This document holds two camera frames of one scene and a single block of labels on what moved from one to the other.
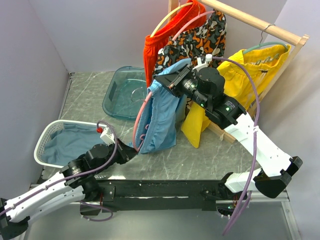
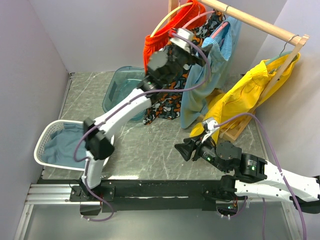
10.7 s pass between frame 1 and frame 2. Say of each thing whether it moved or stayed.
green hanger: moved
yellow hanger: stayed
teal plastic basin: stayed
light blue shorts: moved
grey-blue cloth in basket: stayed
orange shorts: stayed
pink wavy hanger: moved
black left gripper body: moved
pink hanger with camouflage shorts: stayed
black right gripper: moved
